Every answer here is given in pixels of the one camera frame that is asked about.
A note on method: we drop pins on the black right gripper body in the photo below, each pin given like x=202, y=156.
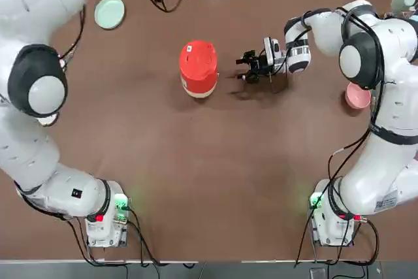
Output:
x=264, y=66

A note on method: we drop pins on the orange rice cooker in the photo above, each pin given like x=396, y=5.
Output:
x=197, y=66

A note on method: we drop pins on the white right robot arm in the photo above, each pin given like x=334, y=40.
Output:
x=369, y=187

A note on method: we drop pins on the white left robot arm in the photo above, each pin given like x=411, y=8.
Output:
x=32, y=161

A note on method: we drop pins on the pale green plate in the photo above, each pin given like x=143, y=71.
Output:
x=110, y=12

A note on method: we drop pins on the pink bowl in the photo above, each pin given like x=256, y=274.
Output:
x=356, y=99

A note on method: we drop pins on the sage green cup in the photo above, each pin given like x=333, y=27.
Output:
x=401, y=3

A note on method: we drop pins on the light blue cup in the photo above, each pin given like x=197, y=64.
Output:
x=414, y=17

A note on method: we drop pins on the white tray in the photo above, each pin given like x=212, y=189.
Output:
x=49, y=121

